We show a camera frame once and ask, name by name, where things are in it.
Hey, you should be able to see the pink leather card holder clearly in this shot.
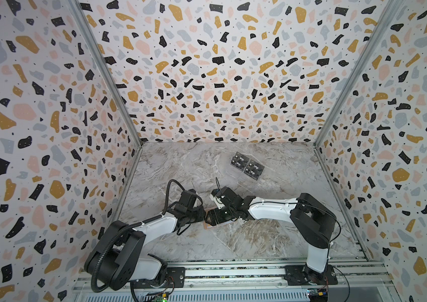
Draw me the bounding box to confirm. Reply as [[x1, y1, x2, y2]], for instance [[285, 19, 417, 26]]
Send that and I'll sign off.
[[203, 208, 236, 230]]

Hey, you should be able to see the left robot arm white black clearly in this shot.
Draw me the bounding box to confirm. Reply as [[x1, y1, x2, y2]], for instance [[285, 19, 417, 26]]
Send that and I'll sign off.
[[84, 189, 205, 293]]

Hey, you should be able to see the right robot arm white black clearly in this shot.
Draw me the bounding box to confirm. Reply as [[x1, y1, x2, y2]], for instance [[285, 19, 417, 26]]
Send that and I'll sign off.
[[205, 187, 337, 285]]

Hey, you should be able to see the black card top right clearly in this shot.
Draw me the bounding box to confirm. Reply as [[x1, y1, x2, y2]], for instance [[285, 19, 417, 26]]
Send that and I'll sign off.
[[244, 159, 264, 181]]

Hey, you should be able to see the black card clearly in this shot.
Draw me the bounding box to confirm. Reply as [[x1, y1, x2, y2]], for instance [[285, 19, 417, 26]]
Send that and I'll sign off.
[[244, 159, 264, 181], [230, 152, 250, 171]]

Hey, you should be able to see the clear acrylic card tray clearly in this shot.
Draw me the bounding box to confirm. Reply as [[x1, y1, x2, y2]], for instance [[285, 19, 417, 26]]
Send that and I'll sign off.
[[225, 152, 265, 181]]

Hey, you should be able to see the black card top left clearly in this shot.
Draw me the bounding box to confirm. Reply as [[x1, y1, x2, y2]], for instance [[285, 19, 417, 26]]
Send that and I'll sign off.
[[230, 152, 250, 171]]

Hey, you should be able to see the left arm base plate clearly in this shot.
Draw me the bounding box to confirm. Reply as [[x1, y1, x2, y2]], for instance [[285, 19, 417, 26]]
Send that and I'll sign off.
[[134, 267, 186, 290]]

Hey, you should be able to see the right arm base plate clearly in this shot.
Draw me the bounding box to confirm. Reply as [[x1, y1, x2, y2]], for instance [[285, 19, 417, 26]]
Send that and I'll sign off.
[[284, 264, 338, 286]]

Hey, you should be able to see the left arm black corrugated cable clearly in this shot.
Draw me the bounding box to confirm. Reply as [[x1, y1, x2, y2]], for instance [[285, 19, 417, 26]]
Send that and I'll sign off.
[[89, 179, 189, 293]]

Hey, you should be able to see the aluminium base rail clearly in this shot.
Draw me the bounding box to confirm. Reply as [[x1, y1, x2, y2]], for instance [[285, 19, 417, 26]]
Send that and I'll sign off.
[[72, 257, 401, 301]]

